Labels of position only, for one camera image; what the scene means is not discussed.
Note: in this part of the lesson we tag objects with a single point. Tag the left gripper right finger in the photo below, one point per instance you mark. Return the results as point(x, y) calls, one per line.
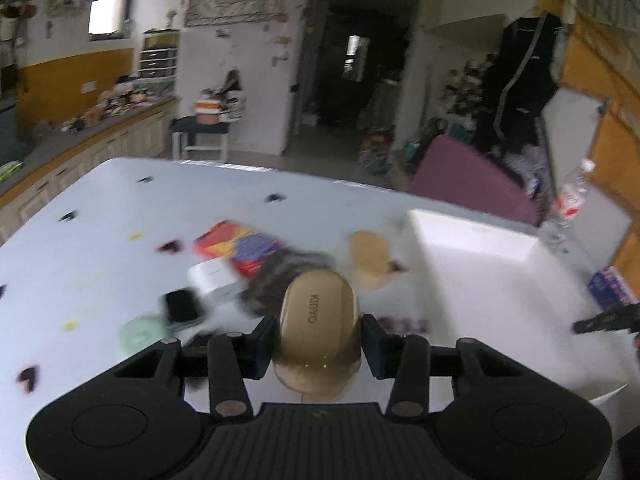
point(406, 360)

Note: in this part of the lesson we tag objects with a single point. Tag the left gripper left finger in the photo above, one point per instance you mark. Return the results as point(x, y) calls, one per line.
point(231, 360)

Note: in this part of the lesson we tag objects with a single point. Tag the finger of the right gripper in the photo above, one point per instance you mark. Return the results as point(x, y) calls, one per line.
point(624, 318)

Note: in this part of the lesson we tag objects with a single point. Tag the black power adapter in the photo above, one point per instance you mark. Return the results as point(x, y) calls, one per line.
point(199, 342)

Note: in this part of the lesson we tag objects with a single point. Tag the dark brown wavy hair claw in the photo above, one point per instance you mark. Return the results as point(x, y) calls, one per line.
point(265, 290)

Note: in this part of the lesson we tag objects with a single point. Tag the smartwatch with black screen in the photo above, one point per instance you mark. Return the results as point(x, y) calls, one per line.
point(182, 309)

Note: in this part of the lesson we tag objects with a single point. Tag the white power adapter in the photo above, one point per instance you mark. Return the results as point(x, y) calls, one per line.
point(216, 281)

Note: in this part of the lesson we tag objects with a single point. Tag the beige Kinyo case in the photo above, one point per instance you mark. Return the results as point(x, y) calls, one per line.
point(318, 352)

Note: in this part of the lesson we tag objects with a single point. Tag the mint green round tape measure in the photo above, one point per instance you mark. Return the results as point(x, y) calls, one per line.
point(140, 333)

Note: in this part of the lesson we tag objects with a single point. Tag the oval wooden block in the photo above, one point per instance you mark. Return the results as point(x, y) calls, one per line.
point(370, 259)

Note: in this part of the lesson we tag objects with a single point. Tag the colourful card box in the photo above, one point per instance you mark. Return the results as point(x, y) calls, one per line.
point(243, 246)

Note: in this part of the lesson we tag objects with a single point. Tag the white cardboard tray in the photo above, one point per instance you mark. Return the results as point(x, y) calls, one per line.
point(504, 288)

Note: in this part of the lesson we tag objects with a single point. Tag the purple tissue pack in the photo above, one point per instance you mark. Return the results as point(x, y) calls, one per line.
point(610, 290)

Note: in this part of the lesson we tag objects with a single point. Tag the clear water bottle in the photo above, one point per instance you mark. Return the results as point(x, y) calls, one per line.
point(567, 204)

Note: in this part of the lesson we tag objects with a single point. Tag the purple armchair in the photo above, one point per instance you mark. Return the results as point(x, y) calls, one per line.
point(455, 173)

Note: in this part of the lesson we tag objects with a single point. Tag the small dark stool table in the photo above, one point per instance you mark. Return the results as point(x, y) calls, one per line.
point(185, 132)

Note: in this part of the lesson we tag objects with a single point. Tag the pink pot on stool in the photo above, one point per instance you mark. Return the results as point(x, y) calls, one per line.
point(207, 111)

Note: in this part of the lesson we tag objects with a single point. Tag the black hanging jacket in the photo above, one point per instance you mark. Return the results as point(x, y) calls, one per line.
point(518, 86)

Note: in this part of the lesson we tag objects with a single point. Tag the white cabinet counter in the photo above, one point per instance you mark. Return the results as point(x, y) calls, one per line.
point(64, 158)

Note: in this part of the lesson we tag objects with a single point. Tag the plastic drawer unit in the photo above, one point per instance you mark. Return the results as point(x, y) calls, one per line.
point(158, 56)

